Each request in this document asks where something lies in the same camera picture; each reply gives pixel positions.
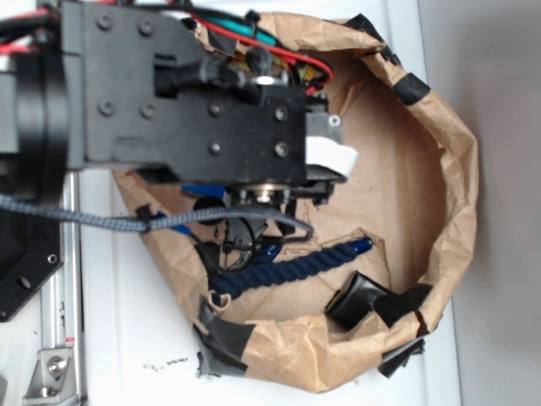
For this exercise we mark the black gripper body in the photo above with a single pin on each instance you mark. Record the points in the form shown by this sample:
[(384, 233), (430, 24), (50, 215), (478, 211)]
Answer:
[(143, 94)]

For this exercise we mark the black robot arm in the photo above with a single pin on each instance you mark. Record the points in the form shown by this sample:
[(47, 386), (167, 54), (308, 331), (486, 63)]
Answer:
[(34, 110)]

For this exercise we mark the white plastic board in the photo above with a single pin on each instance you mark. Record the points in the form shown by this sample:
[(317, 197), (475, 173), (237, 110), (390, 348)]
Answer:
[(140, 350)]

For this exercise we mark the black folded pouch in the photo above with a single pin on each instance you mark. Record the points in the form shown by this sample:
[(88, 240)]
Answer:
[(354, 300)]

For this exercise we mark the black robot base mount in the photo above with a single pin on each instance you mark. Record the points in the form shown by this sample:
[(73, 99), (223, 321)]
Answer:
[(31, 251)]

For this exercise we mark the aluminium rail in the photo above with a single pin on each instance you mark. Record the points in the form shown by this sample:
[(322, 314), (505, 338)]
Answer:
[(59, 376)]

